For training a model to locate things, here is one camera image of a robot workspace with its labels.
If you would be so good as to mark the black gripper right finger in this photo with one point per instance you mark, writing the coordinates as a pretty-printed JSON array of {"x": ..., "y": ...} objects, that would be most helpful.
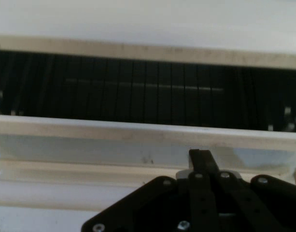
[{"x": 263, "y": 205}]

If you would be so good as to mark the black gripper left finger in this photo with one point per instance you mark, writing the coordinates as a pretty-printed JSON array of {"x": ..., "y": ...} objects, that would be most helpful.
[{"x": 138, "y": 205}]

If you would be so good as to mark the white toaster oven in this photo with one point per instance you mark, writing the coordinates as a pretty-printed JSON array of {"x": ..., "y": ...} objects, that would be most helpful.
[{"x": 147, "y": 21}]

